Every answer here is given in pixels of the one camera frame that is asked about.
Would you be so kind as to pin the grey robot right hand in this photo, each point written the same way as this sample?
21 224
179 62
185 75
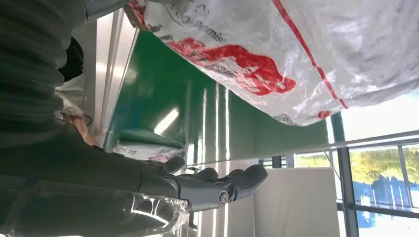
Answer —
82 183

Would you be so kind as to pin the green conveyor belt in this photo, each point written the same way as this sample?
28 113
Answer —
157 85

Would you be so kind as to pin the person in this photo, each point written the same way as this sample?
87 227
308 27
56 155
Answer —
73 59

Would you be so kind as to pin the white panel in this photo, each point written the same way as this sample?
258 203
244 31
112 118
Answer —
294 202

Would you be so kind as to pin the blue fence outside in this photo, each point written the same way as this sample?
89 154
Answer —
379 193

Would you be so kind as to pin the dark window frame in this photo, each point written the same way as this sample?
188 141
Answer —
347 183

